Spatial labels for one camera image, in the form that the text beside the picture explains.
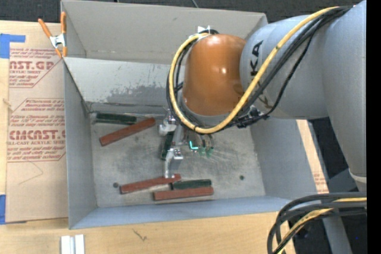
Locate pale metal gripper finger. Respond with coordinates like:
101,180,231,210
163,149,185,179
158,111,178,137

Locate dark green block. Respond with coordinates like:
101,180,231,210
95,112,138,126
160,132,175,161
170,178,213,191

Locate red-brown flat block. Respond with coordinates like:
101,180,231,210
99,117,157,147
119,174,182,195
152,186,215,202

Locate grey metal bin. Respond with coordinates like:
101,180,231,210
60,0,320,230

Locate brown cardboard board red print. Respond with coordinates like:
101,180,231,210
0,20,330,225

